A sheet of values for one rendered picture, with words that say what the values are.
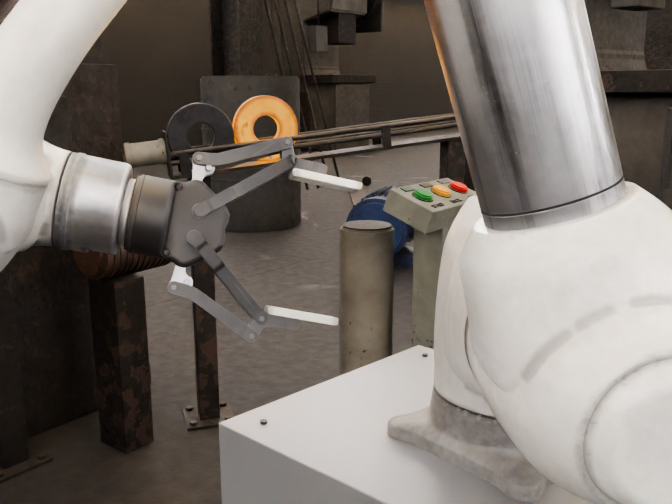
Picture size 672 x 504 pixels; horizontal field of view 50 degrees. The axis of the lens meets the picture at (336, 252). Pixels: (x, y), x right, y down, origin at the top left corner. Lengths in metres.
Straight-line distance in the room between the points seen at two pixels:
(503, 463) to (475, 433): 0.04
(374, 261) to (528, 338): 1.09
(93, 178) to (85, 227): 0.04
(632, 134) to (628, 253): 2.87
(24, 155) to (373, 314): 1.15
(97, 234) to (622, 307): 0.44
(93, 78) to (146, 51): 7.77
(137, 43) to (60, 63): 9.01
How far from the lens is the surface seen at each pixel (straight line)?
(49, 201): 0.67
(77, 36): 0.54
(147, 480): 1.66
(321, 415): 0.83
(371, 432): 0.80
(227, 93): 4.11
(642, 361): 0.46
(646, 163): 3.32
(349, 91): 9.32
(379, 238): 1.55
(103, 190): 0.66
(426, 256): 1.51
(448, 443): 0.75
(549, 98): 0.48
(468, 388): 0.72
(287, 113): 1.74
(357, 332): 1.60
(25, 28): 0.54
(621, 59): 3.83
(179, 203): 0.69
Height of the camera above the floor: 0.82
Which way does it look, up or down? 13 degrees down
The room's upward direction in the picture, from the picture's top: straight up
